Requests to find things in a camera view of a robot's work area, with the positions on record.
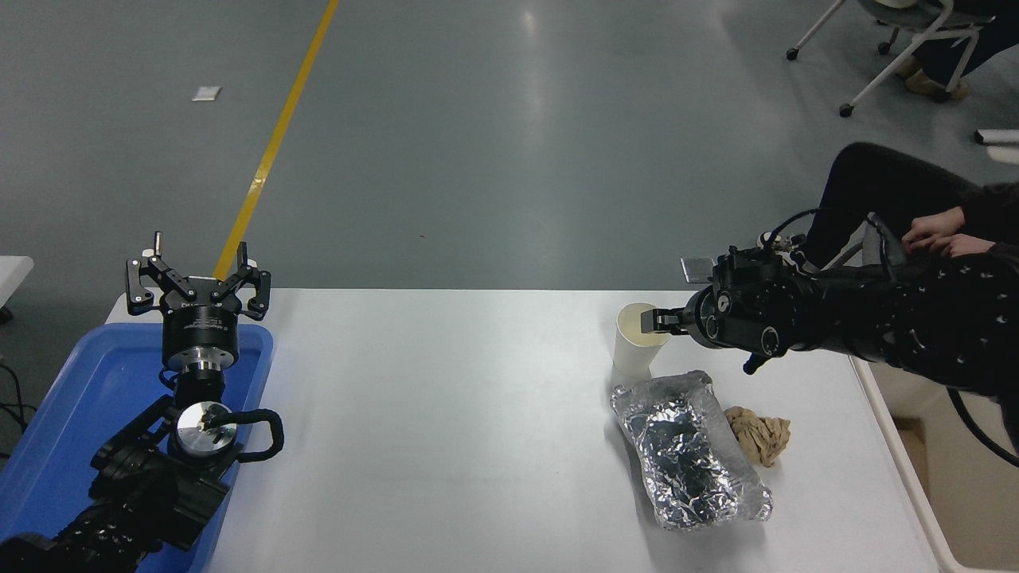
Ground large pale bin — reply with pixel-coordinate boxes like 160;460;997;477
850;357;1019;573

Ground white frame wheeled chair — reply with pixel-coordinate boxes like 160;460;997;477
787;0;996;119

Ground black cables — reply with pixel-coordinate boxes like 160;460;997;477
0;354;38;462

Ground white side table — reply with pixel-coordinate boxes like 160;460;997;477
0;256;35;323

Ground blue plastic tray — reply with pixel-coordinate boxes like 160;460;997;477
0;322;275;573

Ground white flat bar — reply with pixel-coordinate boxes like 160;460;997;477
975;129;1019;166

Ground white paper cup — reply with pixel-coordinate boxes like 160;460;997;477
613;302;671;379

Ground person's right hand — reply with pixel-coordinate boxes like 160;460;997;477
902;207;966;244

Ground person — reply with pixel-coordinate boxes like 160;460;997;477
896;0;1019;103
800;142;1019;273

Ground grey seat chair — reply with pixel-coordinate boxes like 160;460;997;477
824;213;908;271

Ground silver foil tray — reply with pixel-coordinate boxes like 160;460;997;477
610;369;774;532

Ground person's left hand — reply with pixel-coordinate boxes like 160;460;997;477
927;233;996;258

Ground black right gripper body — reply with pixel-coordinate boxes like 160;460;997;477
686;286;719;347

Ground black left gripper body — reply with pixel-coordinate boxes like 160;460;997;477
162;294;243;368

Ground crumpled tan paper ball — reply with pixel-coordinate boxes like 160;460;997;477
724;407;791;469

